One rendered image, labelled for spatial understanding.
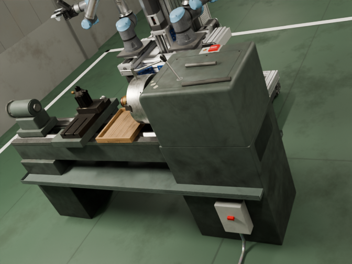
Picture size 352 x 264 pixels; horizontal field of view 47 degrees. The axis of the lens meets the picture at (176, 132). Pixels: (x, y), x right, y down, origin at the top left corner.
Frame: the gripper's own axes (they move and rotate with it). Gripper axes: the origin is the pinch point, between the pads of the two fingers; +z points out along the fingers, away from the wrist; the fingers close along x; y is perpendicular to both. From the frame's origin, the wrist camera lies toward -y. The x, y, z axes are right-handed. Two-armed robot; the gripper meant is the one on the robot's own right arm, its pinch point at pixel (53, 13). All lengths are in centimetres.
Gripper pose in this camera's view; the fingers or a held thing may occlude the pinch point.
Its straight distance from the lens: 354.2
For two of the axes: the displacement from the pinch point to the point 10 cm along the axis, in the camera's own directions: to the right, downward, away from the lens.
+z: -9.3, 2.2, 2.9
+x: 0.6, -6.9, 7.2
